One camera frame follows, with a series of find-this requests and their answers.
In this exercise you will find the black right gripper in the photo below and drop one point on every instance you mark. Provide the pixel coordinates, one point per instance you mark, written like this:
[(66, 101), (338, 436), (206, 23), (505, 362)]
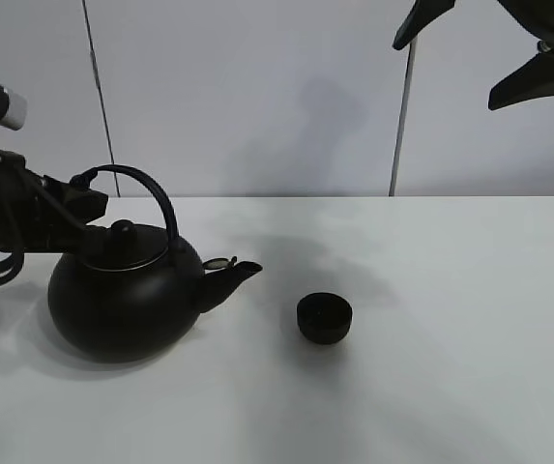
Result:
[(534, 80)]

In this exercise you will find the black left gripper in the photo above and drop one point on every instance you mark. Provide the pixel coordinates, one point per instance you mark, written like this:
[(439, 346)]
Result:
[(36, 210)]

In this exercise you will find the black round teapot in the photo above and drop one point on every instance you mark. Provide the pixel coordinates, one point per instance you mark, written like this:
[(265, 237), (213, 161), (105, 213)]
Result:
[(143, 290)]

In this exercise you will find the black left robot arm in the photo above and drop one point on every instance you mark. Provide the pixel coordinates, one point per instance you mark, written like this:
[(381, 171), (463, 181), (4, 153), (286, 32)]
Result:
[(39, 213)]

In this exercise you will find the small black teacup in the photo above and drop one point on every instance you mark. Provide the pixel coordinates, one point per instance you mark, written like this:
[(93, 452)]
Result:
[(324, 318)]

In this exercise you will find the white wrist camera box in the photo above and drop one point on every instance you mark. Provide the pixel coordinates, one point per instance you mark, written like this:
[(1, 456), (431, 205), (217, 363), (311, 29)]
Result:
[(15, 116)]

